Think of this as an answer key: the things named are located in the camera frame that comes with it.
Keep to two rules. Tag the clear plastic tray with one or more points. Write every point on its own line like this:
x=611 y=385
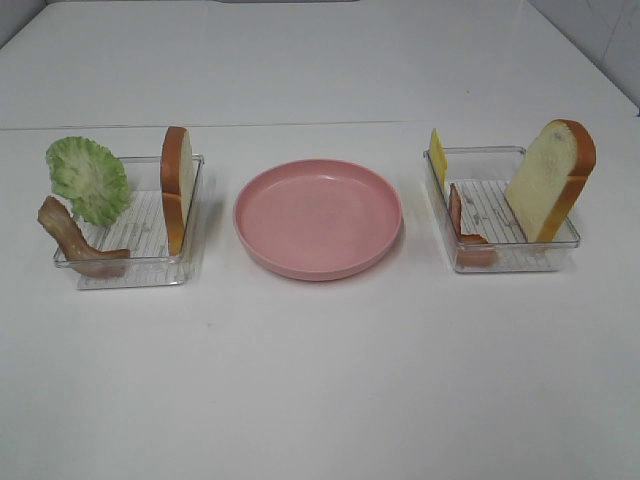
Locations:
x=481 y=175
x=141 y=229

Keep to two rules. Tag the clear right plastic tray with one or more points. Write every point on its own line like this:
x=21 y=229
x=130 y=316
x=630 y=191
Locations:
x=481 y=175

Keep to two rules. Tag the green lettuce leaf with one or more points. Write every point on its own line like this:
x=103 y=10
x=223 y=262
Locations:
x=91 y=177

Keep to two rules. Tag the red bacon strip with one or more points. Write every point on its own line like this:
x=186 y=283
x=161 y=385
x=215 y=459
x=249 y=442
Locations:
x=476 y=252

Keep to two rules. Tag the white bread slice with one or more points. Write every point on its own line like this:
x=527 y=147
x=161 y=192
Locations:
x=555 y=169
x=177 y=181

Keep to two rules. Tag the brown bacon strip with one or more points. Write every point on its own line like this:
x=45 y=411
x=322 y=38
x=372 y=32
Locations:
x=54 y=217

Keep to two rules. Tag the clear left plastic tray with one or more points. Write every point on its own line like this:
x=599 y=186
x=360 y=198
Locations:
x=141 y=229

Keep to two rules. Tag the pink round plate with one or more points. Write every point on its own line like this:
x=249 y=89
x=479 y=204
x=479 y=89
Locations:
x=318 y=219

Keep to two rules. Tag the yellow cheese slice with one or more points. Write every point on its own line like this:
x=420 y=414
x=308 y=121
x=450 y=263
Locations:
x=438 y=158

